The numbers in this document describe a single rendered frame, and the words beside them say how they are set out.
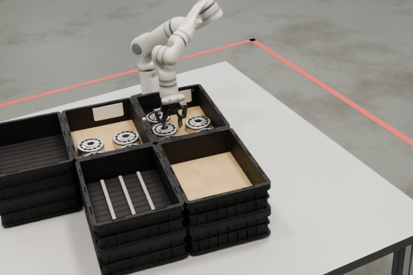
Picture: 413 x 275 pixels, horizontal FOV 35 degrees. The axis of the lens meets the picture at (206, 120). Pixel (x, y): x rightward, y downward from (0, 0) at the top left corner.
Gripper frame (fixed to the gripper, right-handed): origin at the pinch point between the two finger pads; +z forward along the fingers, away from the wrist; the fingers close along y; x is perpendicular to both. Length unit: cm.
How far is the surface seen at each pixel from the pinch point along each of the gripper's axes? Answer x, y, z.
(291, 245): 66, -23, 17
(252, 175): 45.5, -17.0, -0.4
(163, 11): -356, -81, 86
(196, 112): -12.9, -14.2, 3.7
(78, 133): -15.9, 36.1, 3.5
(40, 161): -1, 53, 3
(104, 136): -9.2, 26.8, 3.6
